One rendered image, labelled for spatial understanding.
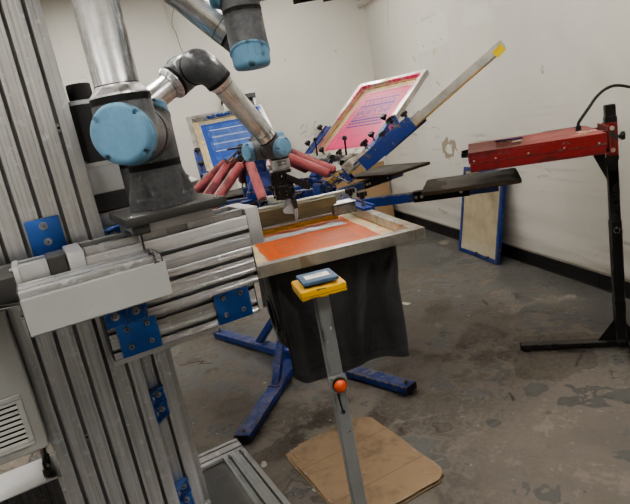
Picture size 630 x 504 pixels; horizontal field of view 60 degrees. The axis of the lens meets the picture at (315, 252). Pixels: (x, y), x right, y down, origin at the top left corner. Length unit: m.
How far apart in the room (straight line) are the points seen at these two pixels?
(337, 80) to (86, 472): 5.62
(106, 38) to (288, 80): 5.41
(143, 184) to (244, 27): 0.40
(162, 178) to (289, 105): 5.28
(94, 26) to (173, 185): 0.34
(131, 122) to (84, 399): 0.73
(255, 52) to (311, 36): 5.52
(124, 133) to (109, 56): 0.14
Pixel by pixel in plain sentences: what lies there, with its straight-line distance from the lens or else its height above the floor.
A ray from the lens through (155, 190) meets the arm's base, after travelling 1.23.
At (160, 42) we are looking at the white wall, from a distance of 6.40.
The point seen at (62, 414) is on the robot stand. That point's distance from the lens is 1.51.
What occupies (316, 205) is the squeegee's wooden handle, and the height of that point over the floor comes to 1.04.
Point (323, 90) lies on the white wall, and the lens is 6.57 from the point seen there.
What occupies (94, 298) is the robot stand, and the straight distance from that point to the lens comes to 1.11.
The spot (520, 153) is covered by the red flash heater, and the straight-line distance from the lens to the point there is 2.63.
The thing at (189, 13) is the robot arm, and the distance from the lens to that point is 1.26.
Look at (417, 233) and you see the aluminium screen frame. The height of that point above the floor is 0.97.
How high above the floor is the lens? 1.39
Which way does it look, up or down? 14 degrees down
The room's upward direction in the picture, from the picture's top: 11 degrees counter-clockwise
